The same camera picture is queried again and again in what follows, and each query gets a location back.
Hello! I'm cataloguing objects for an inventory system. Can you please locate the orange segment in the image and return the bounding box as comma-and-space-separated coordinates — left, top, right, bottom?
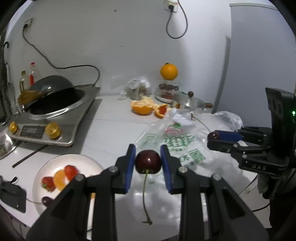
53, 169, 69, 191

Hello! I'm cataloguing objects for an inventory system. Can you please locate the red strawberry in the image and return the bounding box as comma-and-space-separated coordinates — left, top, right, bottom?
64, 165, 79, 182
41, 176, 56, 192

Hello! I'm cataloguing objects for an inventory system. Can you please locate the dark cherry with stem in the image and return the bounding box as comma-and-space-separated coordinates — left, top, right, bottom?
135, 150, 162, 225

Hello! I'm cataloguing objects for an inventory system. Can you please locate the white round plate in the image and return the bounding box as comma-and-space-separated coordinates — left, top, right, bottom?
32, 153, 105, 216

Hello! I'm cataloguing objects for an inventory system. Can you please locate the printed clear plastic bag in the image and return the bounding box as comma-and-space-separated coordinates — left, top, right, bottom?
135, 109, 242, 183

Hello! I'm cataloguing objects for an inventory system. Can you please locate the small steel lidded pot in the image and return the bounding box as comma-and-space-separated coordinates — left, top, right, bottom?
171, 91, 213, 112

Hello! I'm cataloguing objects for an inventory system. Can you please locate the orange peel piece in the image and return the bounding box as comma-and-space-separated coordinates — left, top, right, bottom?
153, 103, 168, 118

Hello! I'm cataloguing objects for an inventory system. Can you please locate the glass fruit container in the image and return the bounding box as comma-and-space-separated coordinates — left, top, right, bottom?
154, 79, 181, 104

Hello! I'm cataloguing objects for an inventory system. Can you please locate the induction cooker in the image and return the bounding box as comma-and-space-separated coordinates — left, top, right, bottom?
7, 85, 99, 147

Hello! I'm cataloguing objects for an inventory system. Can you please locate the black chopstick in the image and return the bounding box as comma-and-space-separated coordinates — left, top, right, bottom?
12, 145, 48, 168

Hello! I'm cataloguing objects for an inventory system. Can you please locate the whole orange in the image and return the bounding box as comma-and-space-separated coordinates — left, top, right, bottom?
160, 63, 178, 81

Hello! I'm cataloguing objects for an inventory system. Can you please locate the peeled orange half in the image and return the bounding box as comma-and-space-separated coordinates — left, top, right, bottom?
130, 98, 154, 115

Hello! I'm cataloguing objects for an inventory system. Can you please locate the black pouch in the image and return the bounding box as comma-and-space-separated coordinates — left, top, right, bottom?
0, 176, 27, 213

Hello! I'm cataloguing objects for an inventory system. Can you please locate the grey refrigerator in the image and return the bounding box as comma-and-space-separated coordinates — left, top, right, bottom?
213, 3, 295, 127

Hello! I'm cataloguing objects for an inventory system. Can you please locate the small crumpled plastic bag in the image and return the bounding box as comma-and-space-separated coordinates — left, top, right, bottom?
119, 76, 152, 100

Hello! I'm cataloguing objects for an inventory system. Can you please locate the steel pot lid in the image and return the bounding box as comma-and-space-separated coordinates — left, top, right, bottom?
0, 130, 21, 160

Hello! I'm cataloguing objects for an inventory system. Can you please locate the black wok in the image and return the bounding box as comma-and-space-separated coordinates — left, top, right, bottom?
18, 75, 74, 106

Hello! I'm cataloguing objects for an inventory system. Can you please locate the black umbrella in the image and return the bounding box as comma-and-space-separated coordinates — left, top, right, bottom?
1, 41, 15, 115

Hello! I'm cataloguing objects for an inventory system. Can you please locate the red cap sauce bottle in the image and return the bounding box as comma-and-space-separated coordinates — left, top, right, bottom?
28, 62, 41, 86

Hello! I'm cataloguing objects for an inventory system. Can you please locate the oil bottle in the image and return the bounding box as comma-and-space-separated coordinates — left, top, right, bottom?
19, 70, 30, 93

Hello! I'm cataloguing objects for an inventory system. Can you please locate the hanging black cable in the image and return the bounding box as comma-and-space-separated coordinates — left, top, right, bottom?
165, 0, 188, 39

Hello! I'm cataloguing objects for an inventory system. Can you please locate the black power cable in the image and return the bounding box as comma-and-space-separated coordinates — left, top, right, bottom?
22, 22, 101, 88

